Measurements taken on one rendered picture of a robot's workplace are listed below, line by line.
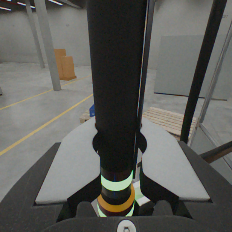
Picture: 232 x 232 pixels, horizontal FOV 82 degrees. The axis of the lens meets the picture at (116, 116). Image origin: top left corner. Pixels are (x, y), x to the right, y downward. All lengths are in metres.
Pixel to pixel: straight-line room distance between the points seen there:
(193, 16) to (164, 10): 1.93
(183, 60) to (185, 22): 6.93
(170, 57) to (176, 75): 0.68
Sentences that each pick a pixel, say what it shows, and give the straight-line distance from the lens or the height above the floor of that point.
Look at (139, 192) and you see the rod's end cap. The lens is 0.20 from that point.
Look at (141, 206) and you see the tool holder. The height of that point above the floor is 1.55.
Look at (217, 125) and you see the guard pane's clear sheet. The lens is 1.42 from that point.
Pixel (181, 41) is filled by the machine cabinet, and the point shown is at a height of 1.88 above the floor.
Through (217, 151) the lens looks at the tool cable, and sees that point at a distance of 0.30.
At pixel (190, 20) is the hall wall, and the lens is 12.30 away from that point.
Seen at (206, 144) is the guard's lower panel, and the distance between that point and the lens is 1.54.
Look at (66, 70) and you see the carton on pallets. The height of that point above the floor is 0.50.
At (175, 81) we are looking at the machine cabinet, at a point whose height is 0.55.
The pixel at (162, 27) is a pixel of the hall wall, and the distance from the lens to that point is 12.21.
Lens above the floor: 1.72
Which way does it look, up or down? 28 degrees down
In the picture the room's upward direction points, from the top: straight up
